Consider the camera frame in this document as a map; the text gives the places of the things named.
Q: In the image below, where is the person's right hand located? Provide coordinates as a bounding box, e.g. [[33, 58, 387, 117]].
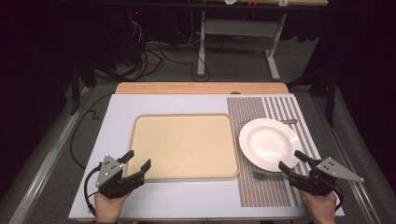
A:
[[300, 189, 339, 224]]

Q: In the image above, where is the beige plastic tray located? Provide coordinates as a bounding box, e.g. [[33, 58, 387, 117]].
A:
[[125, 113, 241, 182]]

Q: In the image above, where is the tangle of floor cables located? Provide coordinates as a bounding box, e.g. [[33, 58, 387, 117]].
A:
[[118, 18, 194, 82]]

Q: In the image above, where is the white board sheet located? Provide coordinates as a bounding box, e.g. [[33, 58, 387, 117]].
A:
[[68, 93, 346, 220]]

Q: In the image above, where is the white round plate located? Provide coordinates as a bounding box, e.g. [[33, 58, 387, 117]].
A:
[[238, 118, 304, 173]]

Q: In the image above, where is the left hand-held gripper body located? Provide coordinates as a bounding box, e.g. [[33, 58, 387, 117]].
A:
[[94, 154, 147, 200]]

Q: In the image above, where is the silver fork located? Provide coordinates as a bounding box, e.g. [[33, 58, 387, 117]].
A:
[[252, 171, 290, 182]]

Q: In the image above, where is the person's left hand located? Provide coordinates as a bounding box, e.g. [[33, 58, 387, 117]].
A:
[[93, 190, 132, 224]]

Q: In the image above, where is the silver table knife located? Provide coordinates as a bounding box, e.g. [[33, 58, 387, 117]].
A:
[[239, 119, 299, 125]]

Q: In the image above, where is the white metal desk frame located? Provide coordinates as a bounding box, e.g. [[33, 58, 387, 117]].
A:
[[196, 10, 288, 82]]

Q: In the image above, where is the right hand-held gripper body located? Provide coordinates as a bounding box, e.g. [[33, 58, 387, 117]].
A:
[[289, 157, 365, 197]]

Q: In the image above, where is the aluminium floor rail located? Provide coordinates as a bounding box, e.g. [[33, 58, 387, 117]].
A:
[[311, 95, 383, 224], [8, 87, 92, 224]]

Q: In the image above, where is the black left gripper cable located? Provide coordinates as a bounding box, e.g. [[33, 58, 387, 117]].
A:
[[82, 162, 105, 217]]

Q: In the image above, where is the black metal stand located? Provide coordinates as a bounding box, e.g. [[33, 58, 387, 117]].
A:
[[286, 62, 341, 129], [69, 58, 98, 117]]

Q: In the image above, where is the striped woven placemat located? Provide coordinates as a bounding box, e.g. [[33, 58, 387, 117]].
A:
[[226, 95, 323, 208]]

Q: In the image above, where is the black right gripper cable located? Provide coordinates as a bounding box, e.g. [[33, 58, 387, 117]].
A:
[[332, 183, 345, 211]]

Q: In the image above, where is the long black floor cable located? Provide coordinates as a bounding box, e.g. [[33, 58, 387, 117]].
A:
[[69, 92, 114, 171]]

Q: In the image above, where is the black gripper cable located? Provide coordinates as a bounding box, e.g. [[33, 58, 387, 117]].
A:
[[332, 183, 345, 211], [82, 162, 105, 217]]

